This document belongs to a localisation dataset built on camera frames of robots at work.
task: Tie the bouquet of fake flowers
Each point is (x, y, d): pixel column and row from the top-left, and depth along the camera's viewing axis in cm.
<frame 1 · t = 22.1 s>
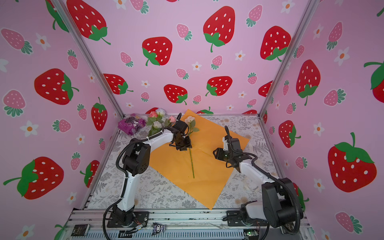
left hand: (192, 146, 99), fingers open
right hand: (214, 151, 89), fingers open
orange wrapping paper sheet: (196, 171, 93), on the table
purple plastic snack bag: (131, 124, 109), point 7 cm above the table
fake pink rose stem: (153, 117, 118), point 4 cm above the table
fake cream rose stem: (156, 126, 112), point 4 cm above the table

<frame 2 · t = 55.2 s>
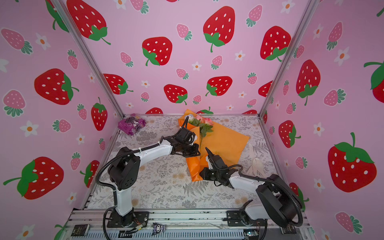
left hand: (202, 153, 88), fingers closed
right hand: (198, 173, 86), fingers closed
orange wrapping paper sheet: (221, 141, 110), on the table
fake pink rose stem: (205, 126, 113), point 3 cm above the table
fake pale rose stem: (195, 122, 112), point 6 cm above the table
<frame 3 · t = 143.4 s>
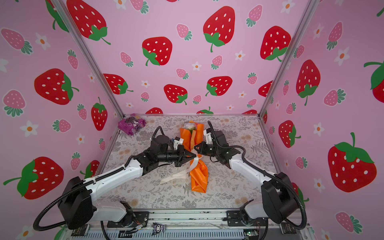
left hand: (196, 156, 70), fingers closed
right hand: (192, 146, 81), fingers closed
orange wrapping paper sheet: (199, 173, 85), point 7 cm above the table
white ribbon strip: (185, 174, 91), on the table
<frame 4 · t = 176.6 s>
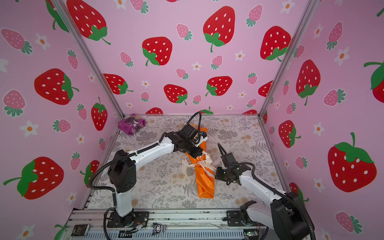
left hand: (202, 153, 85), fingers closed
right hand: (215, 174, 86), fingers closed
orange wrapping paper sheet: (205, 177, 83), point 7 cm above the table
white ribbon strip: (205, 161, 88), point 9 cm above the table
